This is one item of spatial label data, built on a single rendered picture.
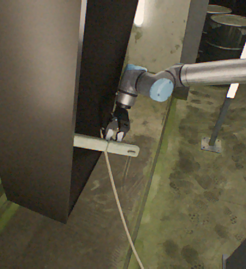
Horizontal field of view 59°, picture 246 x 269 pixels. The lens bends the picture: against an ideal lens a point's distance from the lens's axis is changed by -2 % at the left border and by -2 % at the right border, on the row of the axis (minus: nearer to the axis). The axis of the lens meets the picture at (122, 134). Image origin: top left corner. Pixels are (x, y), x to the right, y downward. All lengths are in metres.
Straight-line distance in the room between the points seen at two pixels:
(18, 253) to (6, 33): 1.43
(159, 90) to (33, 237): 1.35
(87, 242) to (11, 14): 1.43
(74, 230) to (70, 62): 1.35
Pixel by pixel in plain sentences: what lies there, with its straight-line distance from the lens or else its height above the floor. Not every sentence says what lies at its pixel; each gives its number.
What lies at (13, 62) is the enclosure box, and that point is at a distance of 0.67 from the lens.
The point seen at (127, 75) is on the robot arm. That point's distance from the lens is 0.93.
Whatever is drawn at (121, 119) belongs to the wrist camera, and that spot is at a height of 1.03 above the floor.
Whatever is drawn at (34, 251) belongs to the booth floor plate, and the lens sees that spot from 1.73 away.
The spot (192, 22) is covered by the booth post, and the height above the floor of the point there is 0.97.
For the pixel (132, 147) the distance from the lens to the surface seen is 0.99.
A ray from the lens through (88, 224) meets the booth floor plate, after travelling 1.73.
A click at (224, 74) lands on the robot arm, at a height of 1.25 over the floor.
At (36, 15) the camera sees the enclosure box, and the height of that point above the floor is 1.47.
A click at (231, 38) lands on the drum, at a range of 3.26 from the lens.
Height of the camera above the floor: 1.58
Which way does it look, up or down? 41 degrees down
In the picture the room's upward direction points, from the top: 1 degrees clockwise
